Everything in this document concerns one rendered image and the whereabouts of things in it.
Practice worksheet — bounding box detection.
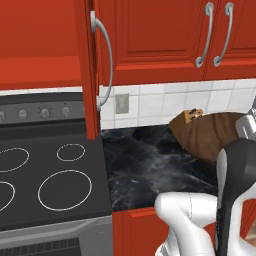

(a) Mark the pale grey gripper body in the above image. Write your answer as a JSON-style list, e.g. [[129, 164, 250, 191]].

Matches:
[[234, 107, 256, 141]]

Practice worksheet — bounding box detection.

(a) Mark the wooden knife block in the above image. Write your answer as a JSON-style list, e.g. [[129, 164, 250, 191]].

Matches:
[[167, 108, 204, 148]]

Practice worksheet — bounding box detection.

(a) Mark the grey wall socket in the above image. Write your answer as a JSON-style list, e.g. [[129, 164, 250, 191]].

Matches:
[[114, 93, 131, 115]]

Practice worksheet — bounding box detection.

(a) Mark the red cabinet door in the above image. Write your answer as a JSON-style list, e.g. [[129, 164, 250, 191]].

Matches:
[[94, 0, 219, 87], [203, 0, 256, 82], [72, 0, 102, 141]]

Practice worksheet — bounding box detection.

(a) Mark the curved grey door handle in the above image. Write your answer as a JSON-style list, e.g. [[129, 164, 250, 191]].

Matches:
[[212, 1, 235, 68], [89, 10, 115, 112], [194, 1, 215, 69]]

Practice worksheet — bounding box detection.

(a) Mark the red wall cabinet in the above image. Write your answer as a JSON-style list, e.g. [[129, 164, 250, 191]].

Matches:
[[0, 0, 83, 92]]

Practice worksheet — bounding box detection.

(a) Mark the red base cabinet front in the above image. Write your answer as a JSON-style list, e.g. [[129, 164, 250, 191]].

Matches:
[[111, 199, 256, 256]]

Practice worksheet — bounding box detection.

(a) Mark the black and grey stove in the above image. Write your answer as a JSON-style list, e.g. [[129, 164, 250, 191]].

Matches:
[[0, 91, 114, 256]]

